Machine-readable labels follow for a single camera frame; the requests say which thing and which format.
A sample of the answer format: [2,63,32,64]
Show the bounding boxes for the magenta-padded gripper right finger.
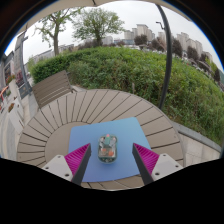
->
[131,143,184,186]

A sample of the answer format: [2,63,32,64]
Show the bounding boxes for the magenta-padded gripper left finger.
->
[42,143,92,186]

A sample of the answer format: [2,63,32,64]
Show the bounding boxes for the transparent green computer mouse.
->
[97,133,119,165]

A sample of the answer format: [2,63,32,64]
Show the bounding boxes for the blue rectangular mouse pad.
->
[67,116,152,184]

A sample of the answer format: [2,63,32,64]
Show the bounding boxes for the white planter box with flowers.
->
[6,102,25,135]

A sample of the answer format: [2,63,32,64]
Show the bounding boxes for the grey slatted outdoor chair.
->
[31,69,75,110]

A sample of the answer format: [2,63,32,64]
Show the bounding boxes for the green trimmed hedge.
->
[30,45,224,146]

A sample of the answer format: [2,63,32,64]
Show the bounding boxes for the dark curved umbrella pole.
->
[154,2,174,111]

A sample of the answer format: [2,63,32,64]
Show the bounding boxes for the tall grey sign pillar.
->
[13,31,33,97]

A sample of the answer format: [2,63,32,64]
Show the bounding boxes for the distant apartment buildings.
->
[122,23,213,63]

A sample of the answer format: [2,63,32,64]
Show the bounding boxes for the thin-crowned tree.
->
[34,7,81,57]

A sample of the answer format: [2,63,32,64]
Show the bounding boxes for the round-crowned leafy tree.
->
[72,6,125,47]

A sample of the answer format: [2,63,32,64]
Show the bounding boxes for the beige patio umbrella canopy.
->
[16,0,188,35]

